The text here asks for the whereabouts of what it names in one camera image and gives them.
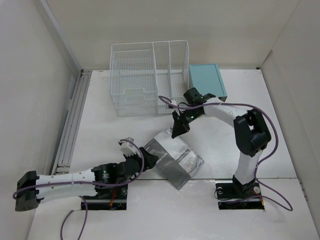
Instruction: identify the aluminium rail left side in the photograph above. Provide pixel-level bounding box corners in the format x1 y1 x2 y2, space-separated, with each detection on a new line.
49 69 92 175

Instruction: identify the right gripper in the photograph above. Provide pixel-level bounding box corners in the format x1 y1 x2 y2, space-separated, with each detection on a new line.
171 107 203 138

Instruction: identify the teal and orange drawer box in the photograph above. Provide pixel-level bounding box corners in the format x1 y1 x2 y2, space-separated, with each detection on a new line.
188 63 228 102

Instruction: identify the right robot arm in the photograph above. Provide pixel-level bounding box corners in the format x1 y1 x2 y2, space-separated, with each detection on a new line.
167 87 272 201

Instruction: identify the grey Canon setup guide booklet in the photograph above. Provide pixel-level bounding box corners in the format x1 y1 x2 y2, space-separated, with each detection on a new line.
144 128 205 190

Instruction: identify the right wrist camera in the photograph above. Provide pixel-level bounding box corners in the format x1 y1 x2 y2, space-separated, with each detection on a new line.
168 100 184 121

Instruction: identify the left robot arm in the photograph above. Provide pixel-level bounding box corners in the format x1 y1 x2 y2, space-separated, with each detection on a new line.
13 151 159 212

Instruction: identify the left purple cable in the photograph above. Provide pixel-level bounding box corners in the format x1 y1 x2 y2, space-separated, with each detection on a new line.
12 138 145 240

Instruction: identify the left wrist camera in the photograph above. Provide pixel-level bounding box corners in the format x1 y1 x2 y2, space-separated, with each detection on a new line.
118 137 140 157

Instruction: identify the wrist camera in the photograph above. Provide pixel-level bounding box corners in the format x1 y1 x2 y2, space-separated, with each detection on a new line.
168 100 184 121
118 137 140 157

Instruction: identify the white wire mesh organizer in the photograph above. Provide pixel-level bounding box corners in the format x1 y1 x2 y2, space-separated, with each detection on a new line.
109 40 190 117

